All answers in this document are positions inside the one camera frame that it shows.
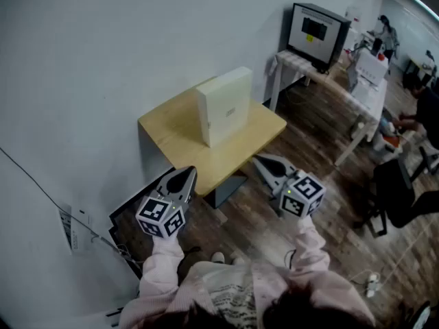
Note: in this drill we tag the white power strip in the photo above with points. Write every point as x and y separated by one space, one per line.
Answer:
372 284

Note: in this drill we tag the white table with checked cloth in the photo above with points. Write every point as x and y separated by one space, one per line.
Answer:
343 94

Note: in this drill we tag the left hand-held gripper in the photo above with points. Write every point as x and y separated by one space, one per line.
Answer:
160 216

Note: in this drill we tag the black office chair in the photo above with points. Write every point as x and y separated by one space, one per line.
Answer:
394 183

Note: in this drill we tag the person's right shoe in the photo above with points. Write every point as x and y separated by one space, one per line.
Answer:
237 260

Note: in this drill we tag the printed paper sheet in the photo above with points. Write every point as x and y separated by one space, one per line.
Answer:
73 230

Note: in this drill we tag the black box monitor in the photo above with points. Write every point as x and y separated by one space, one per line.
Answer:
313 33

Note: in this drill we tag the person's left shoe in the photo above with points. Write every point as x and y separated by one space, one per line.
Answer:
218 257

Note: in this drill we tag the person's pink shirt torso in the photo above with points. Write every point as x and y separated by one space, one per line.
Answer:
226 293

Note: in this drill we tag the white printer box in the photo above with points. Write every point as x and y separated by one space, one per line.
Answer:
372 68

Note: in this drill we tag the person's right forearm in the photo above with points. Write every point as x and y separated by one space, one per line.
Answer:
308 245

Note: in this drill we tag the person's shoe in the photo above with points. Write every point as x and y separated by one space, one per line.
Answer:
218 257
237 260

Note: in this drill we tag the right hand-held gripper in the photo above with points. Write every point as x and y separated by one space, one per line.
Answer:
302 195

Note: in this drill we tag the person's left forearm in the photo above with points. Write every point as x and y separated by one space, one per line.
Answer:
164 259

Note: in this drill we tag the small wooden side table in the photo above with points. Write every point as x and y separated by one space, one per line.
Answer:
219 156

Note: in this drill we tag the white box folder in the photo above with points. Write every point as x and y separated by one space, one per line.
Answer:
226 110

